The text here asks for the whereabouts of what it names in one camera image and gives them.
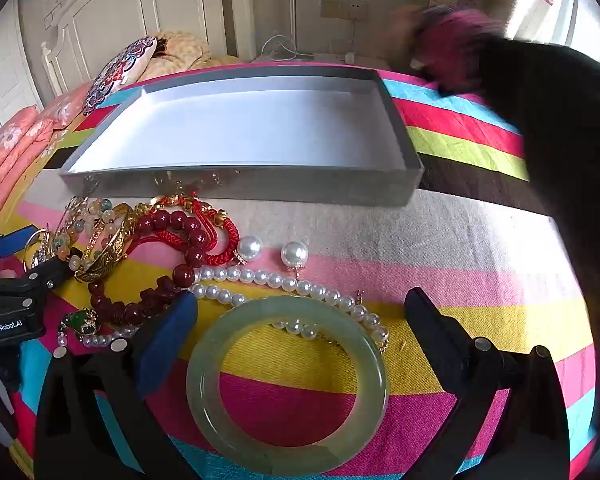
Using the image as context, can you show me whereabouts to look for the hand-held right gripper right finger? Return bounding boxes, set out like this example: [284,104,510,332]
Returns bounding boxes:
[404,287,571,480]

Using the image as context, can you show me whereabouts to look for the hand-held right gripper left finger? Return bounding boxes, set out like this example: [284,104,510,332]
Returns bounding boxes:
[32,290,201,480]

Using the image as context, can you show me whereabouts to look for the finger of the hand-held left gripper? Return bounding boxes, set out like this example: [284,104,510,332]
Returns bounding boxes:
[0,224,38,262]
[0,247,84,313]

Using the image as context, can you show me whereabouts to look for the gold hoop charm bundle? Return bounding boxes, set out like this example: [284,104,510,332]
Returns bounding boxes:
[24,195,88,271]

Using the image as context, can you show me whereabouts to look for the gold bangle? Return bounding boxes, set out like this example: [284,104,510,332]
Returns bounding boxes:
[75,203,136,283]

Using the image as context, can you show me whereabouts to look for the green jade bangle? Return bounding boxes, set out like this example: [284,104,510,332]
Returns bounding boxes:
[186,296,390,465]

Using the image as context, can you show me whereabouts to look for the multicolour stone bracelet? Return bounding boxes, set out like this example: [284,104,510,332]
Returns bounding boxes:
[50,197,131,271]

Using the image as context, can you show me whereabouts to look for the dark red bead bracelet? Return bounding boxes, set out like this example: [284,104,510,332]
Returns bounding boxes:
[89,208,208,326]

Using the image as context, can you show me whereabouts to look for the grey shallow tray box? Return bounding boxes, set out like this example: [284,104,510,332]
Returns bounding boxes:
[59,64,425,207]

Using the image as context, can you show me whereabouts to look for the person's left hand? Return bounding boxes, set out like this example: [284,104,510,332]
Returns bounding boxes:
[386,4,433,68]

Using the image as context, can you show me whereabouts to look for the green gem pendant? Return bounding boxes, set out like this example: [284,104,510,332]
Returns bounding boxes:
[60,309,101,337]

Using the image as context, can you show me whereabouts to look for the striped colourful blanket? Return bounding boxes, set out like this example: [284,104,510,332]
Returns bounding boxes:
[0,62,600,480]

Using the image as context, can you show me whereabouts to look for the pink pillow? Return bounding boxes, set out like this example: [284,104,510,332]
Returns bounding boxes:
[0,82,98,233]

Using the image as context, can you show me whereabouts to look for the large pearl earring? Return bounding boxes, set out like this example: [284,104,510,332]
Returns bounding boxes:
[281,241,309,277]
[236,235,264,265]

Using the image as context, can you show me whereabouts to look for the white door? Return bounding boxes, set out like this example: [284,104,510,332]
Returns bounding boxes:
[0,0,46,151]

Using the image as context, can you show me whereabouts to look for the round embroidered cushion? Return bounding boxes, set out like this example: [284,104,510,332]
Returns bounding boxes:
[82,36,158,117]

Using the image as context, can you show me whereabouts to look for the yellow quilted pillow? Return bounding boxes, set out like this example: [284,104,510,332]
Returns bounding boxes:
[140,31,241,81]

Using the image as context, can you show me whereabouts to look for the white wooden headboard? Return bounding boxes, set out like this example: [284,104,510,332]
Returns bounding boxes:
[40,0,236,96]

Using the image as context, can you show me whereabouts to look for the thin white pole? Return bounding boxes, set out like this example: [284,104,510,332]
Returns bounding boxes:
[286,0,298,58]

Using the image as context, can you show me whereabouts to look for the window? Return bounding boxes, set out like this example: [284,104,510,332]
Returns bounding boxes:
[562,0,600,66]

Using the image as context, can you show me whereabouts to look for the red cord bracelet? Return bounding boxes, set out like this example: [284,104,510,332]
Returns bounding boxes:
[130,194,241,267]

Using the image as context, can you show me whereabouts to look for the white pearl necklace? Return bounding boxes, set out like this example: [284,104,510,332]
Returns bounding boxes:
[55,266,390,357]

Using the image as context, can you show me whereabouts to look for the white cable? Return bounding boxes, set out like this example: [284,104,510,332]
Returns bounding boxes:
[260,19,361,64]

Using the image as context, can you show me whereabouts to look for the wall socket plate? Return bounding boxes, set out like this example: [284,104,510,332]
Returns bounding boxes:
[321,0,368,21]

